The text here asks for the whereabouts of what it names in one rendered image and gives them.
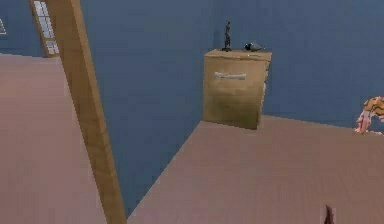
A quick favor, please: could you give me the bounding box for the dark slender statuette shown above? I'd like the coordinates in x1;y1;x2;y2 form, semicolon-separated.
221;20;233;52

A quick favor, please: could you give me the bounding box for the dark red thin object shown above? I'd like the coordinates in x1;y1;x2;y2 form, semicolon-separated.
324;204;335;224

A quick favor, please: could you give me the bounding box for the small grey dark object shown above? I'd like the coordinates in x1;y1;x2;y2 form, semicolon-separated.
244;41;266;53

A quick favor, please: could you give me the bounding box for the light wooden cabinet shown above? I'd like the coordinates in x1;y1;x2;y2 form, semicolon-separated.
202;48;273;131

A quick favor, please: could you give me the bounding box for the orange pink chair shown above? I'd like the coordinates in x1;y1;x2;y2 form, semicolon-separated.
353;96;384;136

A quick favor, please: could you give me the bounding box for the window with white panes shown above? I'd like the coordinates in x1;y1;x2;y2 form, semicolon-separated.
27;0;61;59

